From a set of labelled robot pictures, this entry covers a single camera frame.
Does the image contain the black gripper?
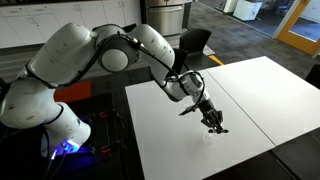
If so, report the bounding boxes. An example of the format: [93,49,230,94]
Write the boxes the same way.
[198,99,226,134]

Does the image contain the black marker pen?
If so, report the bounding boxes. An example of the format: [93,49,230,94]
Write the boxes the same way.
[207,128,230,135]

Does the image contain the clear plastic cup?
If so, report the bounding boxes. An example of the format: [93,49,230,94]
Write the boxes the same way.
[201,132,218,146]

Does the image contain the black robot mounting stand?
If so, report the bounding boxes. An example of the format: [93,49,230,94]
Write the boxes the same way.
[66,92,131,180]

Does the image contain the stainless steel refrigerator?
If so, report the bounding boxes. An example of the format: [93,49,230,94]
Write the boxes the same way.
[139,0,194,38]

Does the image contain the white storage box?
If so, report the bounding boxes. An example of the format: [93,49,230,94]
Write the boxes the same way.
[232,0,264,22]

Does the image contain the white appliance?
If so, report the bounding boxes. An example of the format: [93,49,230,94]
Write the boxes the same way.
[222,0,240,14]

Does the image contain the yellow door frame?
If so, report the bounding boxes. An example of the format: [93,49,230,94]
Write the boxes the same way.
[272,0,320,57]

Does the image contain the white wall cabinets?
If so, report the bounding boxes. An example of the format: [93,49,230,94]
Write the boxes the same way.
[0,0,143,50]

